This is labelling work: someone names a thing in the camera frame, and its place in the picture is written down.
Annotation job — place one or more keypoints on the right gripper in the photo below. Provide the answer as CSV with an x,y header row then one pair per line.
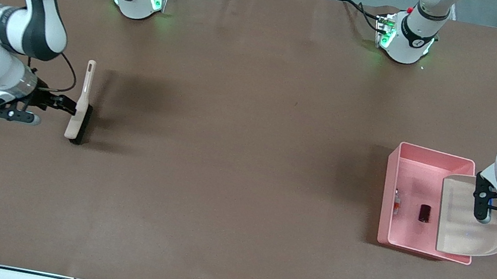
x,y
45,98

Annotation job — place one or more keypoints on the beige hand brush black bristles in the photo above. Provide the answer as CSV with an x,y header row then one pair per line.
x,y
76,122

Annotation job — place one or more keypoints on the small dark electronic component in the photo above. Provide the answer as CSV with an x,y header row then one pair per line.
x,y
424,213

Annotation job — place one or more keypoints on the small white electrical connector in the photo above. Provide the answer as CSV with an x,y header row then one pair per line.
x,y
396,201

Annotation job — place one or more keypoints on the pink plastic bin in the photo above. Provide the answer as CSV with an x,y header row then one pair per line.
x,y
406,229

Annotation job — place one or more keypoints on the large table cover mat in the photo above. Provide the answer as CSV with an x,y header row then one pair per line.
x,y
220,180

